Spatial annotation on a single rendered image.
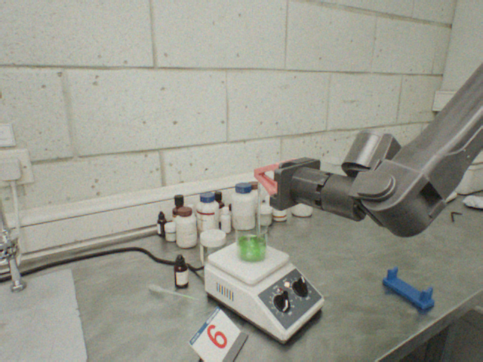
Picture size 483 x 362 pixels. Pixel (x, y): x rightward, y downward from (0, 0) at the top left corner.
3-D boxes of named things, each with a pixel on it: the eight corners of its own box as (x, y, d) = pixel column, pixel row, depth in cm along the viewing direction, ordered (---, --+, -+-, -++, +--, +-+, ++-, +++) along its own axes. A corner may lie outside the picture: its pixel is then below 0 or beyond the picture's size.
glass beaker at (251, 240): (247, 246, 67) (248, 210, 64) (274, 256, 63) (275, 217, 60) (226, 261, 61) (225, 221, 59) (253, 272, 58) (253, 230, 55)
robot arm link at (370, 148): (384, 197, 34) (419, 235, 38) (423, 113, 37) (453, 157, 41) (308, 188, 44) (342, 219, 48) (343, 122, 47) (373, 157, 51)
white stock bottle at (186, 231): (172, 246, 84) (170, 211, 81) (183, 237, 89) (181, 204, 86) (191, 250, 82) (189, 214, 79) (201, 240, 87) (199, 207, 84)
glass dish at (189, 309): (213, 308, 61) (213, 298, 60) (195, 326, 56) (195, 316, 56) (190, 299, 64) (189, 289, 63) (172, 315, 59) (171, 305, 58)
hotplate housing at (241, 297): (324, 309, 61) (328, 273, 58) (284, 348, 52) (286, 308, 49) (240, 265, 75) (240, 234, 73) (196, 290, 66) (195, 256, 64)
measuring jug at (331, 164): (321, 188, 130) (324, 152, 126) (355, 192, 125) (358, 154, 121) (313, 203, 114) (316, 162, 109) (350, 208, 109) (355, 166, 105)
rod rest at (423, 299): (435, 305, 62) (438, 289, 60) (423, 310, 60) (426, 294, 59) (392, 278, 70) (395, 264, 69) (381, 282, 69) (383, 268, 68)
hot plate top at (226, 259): (291, 259, 63) (291, 255, 63) (251, 286, 55) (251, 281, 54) (247, 240, 71) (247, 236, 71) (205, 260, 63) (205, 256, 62)
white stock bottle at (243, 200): (252, 231, 92) (253, 189, 88) (228, 229, 94) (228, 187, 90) (256, 222, 99) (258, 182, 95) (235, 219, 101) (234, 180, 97)
